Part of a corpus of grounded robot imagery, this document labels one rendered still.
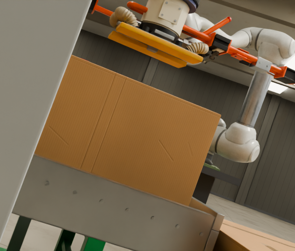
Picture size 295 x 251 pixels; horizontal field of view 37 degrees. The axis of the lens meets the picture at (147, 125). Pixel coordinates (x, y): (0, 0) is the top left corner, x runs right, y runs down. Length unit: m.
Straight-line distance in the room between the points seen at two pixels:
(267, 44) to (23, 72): 2.01
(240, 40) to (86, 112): 1.21
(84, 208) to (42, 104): 0.83
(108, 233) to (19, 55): 0.92
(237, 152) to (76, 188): 1.28
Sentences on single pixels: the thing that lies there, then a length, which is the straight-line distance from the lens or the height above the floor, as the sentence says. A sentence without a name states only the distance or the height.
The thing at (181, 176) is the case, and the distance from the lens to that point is 1.67.
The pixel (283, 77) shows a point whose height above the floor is 1.22.
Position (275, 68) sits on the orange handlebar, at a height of 1.24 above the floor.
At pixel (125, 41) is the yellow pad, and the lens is 1.85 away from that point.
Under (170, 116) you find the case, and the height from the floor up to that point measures 0.87.
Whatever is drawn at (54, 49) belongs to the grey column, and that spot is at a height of 0.82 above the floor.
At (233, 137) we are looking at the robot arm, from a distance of 2.52.
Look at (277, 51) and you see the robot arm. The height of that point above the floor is 1.47.
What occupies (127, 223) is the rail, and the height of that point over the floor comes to 0.48.
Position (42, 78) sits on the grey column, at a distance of 0.66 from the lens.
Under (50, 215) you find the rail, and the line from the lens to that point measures 1.45.
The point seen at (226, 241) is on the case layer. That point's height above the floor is 0.52.
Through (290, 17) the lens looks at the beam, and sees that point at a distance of 8.17.
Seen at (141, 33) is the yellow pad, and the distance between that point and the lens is 1.66.
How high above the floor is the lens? 0.74
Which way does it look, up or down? 3 degrees up
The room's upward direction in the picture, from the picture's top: 20 degrees clockwise
